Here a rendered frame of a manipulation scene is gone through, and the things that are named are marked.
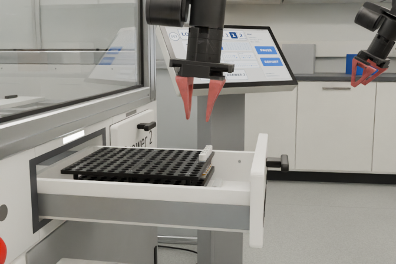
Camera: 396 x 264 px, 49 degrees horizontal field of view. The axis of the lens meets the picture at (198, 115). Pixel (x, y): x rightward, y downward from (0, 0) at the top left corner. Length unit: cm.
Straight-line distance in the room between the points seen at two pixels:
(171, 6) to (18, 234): 41
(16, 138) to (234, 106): 121
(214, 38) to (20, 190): 37
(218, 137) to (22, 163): 116
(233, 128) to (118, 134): 87
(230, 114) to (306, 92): 199
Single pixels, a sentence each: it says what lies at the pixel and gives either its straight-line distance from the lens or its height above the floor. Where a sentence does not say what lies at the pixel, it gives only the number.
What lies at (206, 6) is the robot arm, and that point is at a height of 116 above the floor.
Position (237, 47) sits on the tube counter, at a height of 111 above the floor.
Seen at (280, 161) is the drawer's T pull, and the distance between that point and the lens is 72.
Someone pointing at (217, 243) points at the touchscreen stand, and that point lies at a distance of 187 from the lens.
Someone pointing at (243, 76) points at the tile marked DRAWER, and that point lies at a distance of 167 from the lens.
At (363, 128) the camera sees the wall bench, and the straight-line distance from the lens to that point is 381.
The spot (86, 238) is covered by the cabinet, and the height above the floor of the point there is 73.
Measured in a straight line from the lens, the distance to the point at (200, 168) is 72.
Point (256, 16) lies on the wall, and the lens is 437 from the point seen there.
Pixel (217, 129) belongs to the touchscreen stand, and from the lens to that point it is 173.
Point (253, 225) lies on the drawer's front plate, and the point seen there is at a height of 85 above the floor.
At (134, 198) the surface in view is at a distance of 66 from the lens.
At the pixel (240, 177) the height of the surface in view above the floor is 85.
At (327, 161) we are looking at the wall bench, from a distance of 381.
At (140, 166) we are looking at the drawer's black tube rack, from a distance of 73.
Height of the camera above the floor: 108
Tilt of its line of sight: 8 degrees down
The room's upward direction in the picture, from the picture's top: straight up
